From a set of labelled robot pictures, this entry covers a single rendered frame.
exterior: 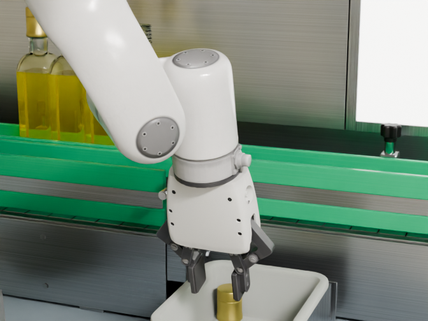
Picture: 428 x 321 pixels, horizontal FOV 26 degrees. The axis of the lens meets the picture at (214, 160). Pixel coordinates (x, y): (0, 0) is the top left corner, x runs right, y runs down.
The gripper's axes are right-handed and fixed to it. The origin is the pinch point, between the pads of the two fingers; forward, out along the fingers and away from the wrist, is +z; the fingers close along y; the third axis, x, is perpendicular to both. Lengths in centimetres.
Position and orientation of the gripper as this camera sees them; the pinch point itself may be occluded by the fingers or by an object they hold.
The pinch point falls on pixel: (218, 278)
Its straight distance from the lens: 111.8
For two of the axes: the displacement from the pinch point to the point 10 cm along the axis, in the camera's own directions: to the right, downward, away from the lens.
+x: -3.6, 4.9, -8.0
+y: -9.3, -1.1, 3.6
